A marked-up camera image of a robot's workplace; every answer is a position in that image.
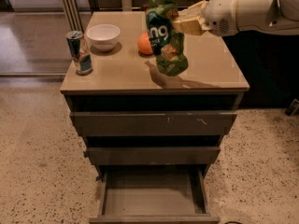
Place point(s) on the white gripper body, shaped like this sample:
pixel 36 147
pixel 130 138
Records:
pixel 220 12

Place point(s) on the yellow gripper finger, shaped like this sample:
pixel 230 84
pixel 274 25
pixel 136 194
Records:
pixel 194 10
pixel 191 26

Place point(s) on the green rice chip bag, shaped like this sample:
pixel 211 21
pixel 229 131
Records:
pixel 166 42

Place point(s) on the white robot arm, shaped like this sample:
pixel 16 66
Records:
pixel 274 17

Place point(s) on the top drawer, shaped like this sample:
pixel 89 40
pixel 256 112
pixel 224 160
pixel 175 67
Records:
pixel 170 123

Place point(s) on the brown drawer cabinet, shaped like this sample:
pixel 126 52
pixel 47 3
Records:
pixel 125 81

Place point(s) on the middle drawer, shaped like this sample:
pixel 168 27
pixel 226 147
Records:
pixel 152 155

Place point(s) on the open bottom drawer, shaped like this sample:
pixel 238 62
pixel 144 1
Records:
pixel 153 195

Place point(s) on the orange fruit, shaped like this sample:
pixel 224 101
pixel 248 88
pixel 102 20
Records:
pixel 143 44

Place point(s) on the white bowl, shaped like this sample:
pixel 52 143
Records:
pixel 104 37

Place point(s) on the dark object on floor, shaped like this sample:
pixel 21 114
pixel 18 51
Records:
pixel 293 108

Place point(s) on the blue silver drink can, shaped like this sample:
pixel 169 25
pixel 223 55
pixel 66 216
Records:
pixel 80 52

